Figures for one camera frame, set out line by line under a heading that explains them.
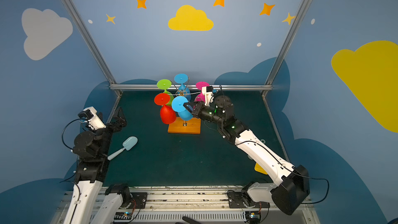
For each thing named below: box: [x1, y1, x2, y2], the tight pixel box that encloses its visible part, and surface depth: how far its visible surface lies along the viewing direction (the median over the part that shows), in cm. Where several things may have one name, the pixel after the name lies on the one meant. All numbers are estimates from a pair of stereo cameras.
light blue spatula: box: [107, 135, 139, 161], surface depth 95 cm
